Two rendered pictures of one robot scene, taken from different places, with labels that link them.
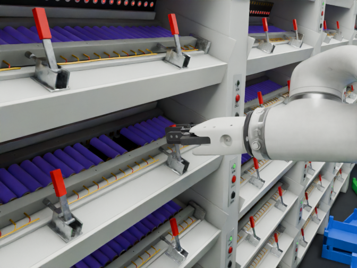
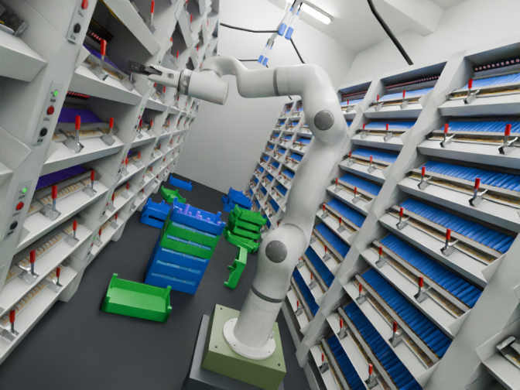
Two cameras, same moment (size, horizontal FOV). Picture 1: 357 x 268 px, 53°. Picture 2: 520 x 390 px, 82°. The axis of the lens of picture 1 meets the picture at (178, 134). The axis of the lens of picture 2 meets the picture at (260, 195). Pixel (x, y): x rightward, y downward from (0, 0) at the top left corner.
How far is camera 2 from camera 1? 64 cm
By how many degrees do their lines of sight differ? 47
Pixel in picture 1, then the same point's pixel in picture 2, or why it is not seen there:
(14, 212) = not seen: hidden behind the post
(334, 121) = (220, 83)
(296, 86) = (206, 66)
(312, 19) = (183, 58)
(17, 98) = not seen: outside the picture
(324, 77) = (218, 66)
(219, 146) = (166, 77)
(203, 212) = (118, 129)
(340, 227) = (154, 206)
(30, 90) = not seen: outside the picture
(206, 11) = (156, 12)
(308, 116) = (210, 78)
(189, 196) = (107, 118)
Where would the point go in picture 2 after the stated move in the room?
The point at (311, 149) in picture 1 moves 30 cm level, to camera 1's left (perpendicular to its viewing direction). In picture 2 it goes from (208, 91) to (119, 43)
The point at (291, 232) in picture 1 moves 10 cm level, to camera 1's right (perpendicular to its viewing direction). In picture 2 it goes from (134, 189) to (148, 192)
